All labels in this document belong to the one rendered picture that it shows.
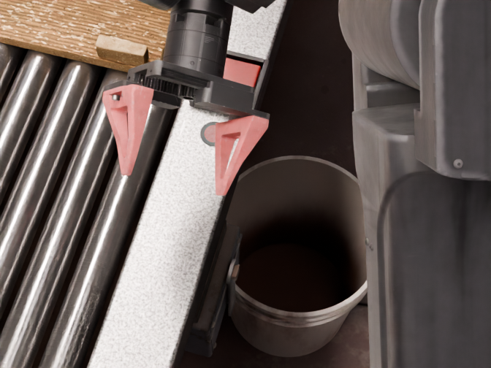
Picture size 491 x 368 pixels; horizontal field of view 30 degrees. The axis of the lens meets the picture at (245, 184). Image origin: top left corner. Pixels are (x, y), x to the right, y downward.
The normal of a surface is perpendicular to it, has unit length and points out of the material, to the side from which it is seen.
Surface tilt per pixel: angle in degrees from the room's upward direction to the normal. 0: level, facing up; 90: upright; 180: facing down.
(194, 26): 18
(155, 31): 0
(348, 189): 87
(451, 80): 38
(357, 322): 0
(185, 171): 0
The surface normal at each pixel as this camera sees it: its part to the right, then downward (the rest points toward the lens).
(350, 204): -0.77, 0.55
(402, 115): -0.09, -0.97
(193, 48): -0.01, -0.13
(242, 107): 0.52, -0.04
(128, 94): -0.83, 0.18
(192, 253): 0.01, -0.42
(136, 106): 0.43, 0.32
